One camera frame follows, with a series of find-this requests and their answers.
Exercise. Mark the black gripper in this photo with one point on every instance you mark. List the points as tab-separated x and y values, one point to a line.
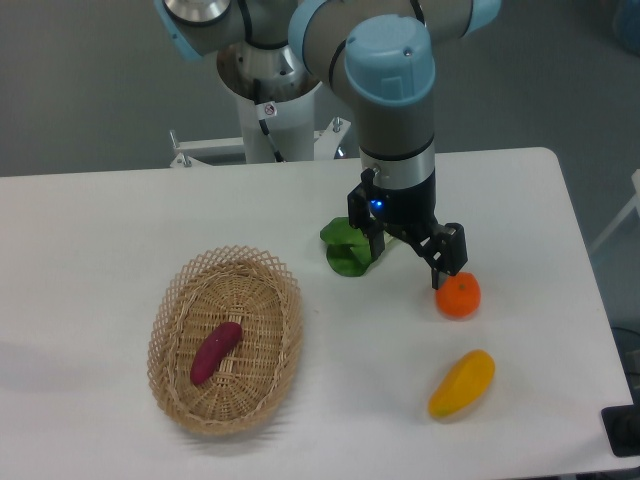
409	215

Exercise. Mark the purple sweet potato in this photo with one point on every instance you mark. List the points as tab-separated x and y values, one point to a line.
219	343

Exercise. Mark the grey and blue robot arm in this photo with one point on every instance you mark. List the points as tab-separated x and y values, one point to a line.
376	56

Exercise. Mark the woven wicker basket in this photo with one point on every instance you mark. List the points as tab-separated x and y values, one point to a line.
229	284

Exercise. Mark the green bok choy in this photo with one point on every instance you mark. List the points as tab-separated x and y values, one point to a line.
347	249

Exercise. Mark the orange tangerine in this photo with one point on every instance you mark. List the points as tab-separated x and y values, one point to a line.
460	296

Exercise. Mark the yellow mango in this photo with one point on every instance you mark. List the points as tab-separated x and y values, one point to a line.
467	380

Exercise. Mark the black device at table edge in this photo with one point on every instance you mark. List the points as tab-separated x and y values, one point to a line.
622	429

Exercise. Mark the blue object top right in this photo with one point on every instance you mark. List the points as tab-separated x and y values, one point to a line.
625	25

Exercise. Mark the white frame at right edge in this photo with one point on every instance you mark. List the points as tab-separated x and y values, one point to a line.
615	226

